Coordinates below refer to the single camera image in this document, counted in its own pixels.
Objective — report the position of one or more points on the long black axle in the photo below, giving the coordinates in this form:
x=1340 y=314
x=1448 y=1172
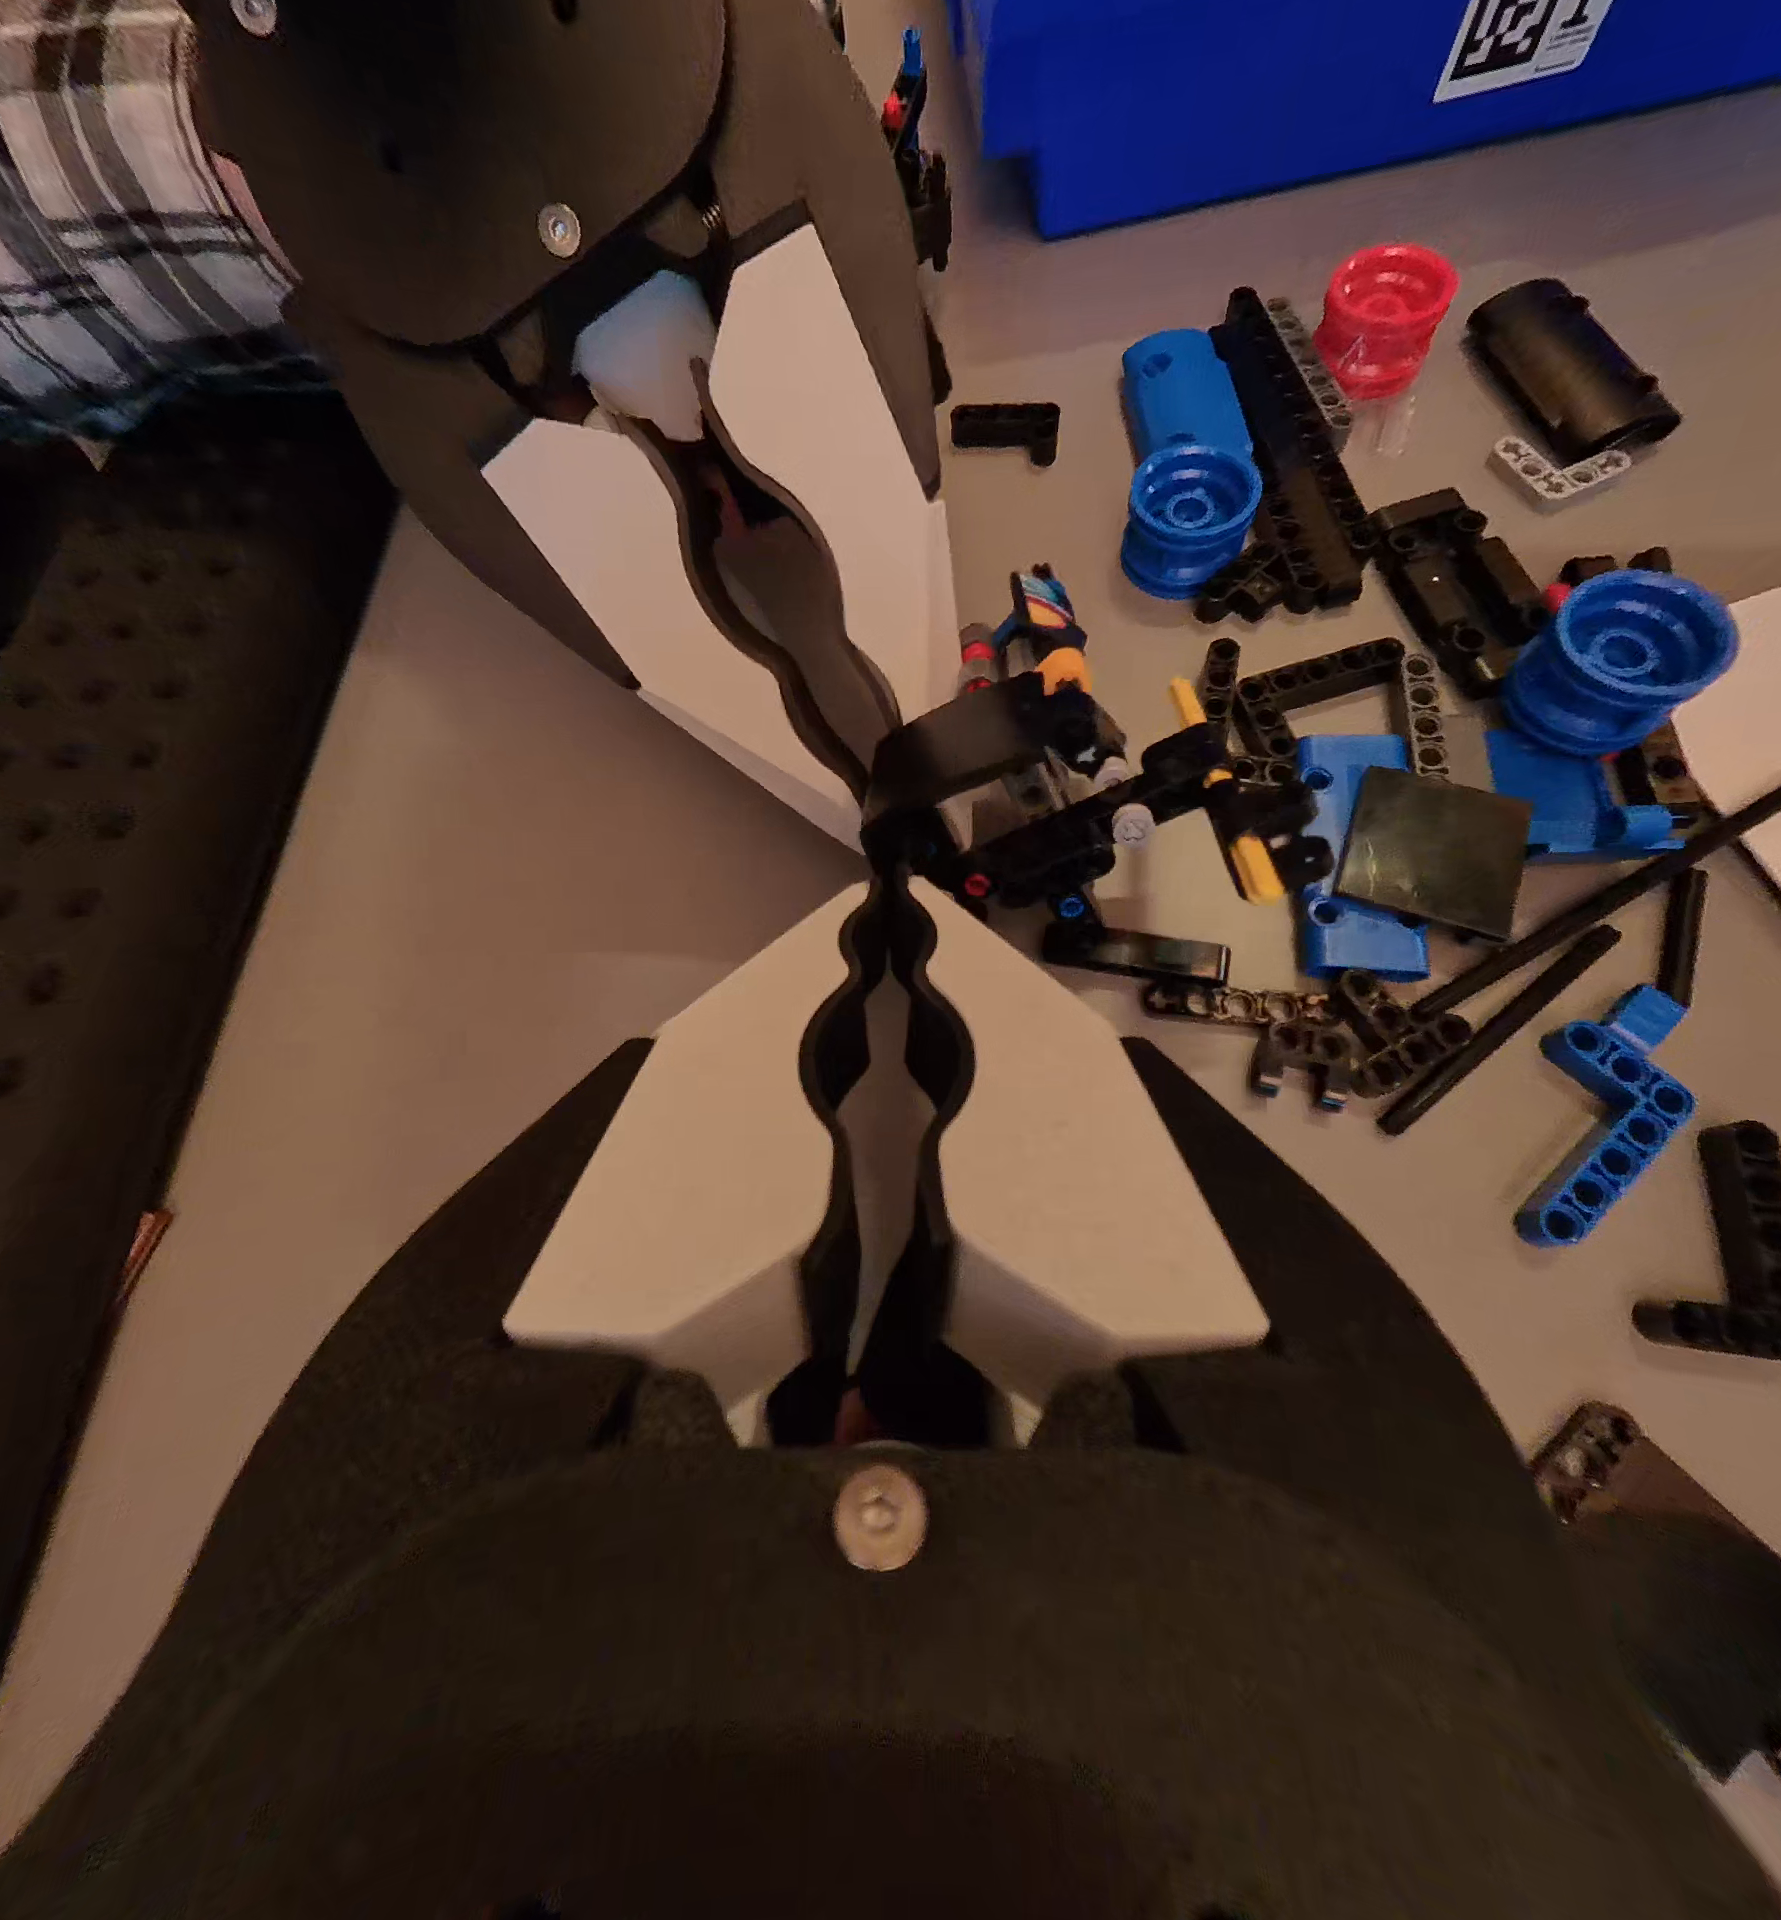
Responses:
x=1504 y=1028
x=1655 y=878

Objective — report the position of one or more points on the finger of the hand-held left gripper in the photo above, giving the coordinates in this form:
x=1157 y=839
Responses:
x=846 y=421
x=605 y=554

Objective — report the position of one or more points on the black square tile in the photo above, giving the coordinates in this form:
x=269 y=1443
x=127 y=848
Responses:
x=1431 y=857

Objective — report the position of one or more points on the black flat liftarm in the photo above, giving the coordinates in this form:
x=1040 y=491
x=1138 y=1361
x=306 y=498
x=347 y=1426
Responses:
x=1160 y=957

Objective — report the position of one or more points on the long blue curved panel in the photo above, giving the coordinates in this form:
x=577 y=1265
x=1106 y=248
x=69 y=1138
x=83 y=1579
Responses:
x=1182 y=391

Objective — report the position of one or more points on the black beam with connectors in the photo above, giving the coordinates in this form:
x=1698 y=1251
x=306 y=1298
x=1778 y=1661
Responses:
x=1355 y=1034

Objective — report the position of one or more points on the black rounded panel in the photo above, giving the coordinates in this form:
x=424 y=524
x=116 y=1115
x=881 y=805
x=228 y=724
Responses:
x=1565 y=368

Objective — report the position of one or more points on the black rectangular frame piece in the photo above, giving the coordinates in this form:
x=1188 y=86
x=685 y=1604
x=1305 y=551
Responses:
x=1445 y=577

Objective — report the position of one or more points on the small black L beam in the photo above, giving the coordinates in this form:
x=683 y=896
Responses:
x=1001 y=425

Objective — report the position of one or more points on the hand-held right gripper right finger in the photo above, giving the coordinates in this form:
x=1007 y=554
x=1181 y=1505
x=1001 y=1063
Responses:
x=1100 y=1200

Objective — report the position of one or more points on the black angular beam frame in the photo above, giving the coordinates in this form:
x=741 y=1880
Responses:
x=1317 y=669

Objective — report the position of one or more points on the small blue brick panel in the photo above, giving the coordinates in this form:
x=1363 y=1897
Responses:
x=1565 y=803

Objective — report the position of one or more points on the black perforated mat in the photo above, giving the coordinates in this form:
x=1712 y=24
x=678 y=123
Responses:
x=81 y=901

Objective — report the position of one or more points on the red toy wheel rim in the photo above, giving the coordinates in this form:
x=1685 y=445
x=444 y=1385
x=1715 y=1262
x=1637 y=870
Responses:
x=1382 y=314

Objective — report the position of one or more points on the short black axle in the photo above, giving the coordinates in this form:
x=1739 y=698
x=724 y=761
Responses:
x=1682 y=929

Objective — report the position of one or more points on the blue plastic bin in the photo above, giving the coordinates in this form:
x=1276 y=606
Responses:
x=1281 y=105

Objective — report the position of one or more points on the black and orange brick assembly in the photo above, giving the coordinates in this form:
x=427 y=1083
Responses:
x=1069 y=825

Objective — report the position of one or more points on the blue L beam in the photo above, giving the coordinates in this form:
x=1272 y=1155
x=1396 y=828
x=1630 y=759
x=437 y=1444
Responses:
x=1611 y=1142

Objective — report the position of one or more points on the small light grey beam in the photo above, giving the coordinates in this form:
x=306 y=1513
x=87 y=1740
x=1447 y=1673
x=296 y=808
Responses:
x=1558 y=472

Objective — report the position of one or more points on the long black beam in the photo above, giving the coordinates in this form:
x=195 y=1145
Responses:
x=1295 y=449

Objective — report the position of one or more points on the blue toy wheel rim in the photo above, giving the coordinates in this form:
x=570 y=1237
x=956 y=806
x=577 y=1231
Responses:
x=1625 y=662
x=1190 y=518

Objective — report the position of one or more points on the blue panel with holes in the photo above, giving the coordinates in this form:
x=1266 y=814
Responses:
x=1355 y=946

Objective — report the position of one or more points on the grey and black brick assembly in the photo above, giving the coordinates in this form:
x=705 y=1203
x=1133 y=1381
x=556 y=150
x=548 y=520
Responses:
x=920 y=195

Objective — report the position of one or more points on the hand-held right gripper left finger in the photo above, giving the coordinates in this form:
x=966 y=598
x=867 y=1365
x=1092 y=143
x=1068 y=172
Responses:
x=680 y=1200

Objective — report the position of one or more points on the grey desk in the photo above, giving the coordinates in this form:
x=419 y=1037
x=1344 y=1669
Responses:
x=530 y=929

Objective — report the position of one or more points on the person's left forearm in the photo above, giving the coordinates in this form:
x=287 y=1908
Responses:
x=65 y=226

